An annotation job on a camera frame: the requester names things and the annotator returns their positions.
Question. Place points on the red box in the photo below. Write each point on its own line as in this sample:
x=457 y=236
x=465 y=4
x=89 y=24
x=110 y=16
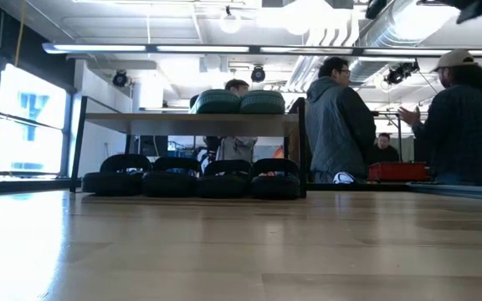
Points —
x=398 y=172

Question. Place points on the wooden background table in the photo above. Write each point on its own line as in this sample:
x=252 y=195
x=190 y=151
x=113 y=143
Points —
x=191 y=125

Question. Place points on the person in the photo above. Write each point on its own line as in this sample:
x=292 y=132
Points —
x=384 y=152
x=337 y=129
x=237 y=148
x=467 y=134

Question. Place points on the long ceiling light strip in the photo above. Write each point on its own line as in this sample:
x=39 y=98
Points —
x=203 y=49

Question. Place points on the black metal rig frame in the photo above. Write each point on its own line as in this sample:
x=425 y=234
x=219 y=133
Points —
x=32 y=186

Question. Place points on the black cabinet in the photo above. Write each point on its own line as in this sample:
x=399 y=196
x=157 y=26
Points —
x=153 y=144

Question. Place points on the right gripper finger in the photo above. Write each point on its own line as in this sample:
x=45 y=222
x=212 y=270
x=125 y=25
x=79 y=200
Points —
x=375 y=7

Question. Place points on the silver ventilation duct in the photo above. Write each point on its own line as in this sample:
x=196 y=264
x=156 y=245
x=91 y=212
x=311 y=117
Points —
x=408 y=25

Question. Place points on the black track light cluster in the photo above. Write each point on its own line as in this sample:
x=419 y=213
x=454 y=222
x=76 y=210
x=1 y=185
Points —
x=400 y=72

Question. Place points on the black rubber slide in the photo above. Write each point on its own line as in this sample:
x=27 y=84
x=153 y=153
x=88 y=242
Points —
x=111 y=184
x=170 y=186
x=224 y=188
x=274 y=188

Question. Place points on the green rubber slide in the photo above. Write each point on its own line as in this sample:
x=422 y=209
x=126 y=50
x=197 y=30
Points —
x=216 y=102
x=263 y=103

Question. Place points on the white globe ceiling lamp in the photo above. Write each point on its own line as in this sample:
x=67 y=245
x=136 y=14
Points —
x=230 y=23

